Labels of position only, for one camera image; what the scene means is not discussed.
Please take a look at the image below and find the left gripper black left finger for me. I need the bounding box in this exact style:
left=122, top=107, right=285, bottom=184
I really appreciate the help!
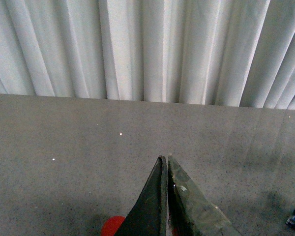
left=115, top=156, right=168, bottom=236

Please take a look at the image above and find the white pleated curtain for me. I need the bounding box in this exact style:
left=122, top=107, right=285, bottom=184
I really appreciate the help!
left=0, top=0, right=295, bottom=110

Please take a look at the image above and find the red round button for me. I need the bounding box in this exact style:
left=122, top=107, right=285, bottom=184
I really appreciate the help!
left=100, top=216, right=125, bottom=236

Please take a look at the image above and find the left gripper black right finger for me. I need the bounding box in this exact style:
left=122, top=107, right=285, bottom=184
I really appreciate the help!
left=168, top=156, right=241, bottom=236

